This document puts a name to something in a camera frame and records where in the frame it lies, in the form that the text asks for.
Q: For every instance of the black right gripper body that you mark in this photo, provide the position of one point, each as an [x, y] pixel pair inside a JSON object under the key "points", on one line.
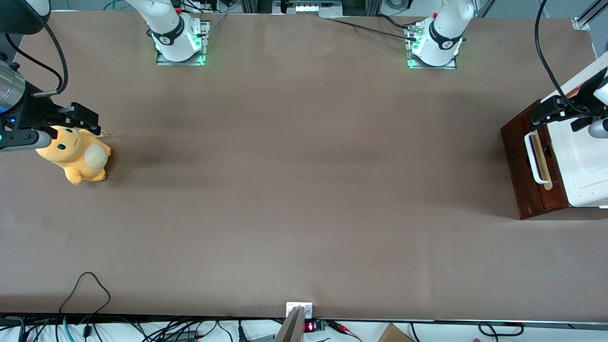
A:
{"points": [[34, 110]]}

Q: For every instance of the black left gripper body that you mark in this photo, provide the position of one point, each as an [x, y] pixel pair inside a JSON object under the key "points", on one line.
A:
{"points": [[587, 93]]}

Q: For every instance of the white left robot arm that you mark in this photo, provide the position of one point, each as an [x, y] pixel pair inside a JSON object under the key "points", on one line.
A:
{"points": [[444, 33]]}

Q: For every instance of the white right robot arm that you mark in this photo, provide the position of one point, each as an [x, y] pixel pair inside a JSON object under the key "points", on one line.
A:
{"points": [[166, 28]]}

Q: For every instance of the white cabinet with drawer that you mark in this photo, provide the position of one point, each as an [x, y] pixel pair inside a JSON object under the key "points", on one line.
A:
{"points": [[584, 175]]}

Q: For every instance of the orange plush toy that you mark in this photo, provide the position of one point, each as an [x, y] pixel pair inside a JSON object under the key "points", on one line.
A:
{"points": [[78, 161]]}

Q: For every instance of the black power adapter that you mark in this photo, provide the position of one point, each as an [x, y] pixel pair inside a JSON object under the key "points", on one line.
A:
{"points": [[180, 336]]}

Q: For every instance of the lit white panel device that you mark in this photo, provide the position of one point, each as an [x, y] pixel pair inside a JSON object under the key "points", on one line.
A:
{"points": [[308, 8]]}

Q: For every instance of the brown cardboard box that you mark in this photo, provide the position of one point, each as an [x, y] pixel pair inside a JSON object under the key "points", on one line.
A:
{"points": [[394, 335]]}

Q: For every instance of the red display circuit board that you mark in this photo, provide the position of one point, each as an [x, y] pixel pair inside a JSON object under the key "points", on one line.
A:
{"points": [[309, 327]]}

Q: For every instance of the red clip test leads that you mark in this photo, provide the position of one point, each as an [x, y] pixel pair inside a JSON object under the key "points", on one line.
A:
{"points": [[339, 327]]}

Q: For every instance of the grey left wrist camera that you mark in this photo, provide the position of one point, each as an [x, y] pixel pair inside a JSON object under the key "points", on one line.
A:
{"points": [[599, 129]]}

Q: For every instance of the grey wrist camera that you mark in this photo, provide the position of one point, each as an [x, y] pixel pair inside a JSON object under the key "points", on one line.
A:
{"points": [[599, 129], [23, 140]]}

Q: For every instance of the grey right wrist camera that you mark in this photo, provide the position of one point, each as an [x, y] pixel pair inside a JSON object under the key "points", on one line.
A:
{"points": [[23, 140]]}

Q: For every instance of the aluminium frame profile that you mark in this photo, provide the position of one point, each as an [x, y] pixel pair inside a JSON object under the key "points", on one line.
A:
{"points": [[579, 23]]}

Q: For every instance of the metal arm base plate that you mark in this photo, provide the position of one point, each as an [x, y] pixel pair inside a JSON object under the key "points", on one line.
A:
{"points": [[409, 52], [204, 45]]}

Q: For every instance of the white metal bracket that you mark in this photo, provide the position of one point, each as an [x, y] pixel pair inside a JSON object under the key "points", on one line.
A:
{"points": [[290, 306]]}

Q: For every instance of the grey camera stand post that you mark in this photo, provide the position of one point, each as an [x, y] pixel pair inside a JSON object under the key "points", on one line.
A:
{"points": [[290, 330]]}

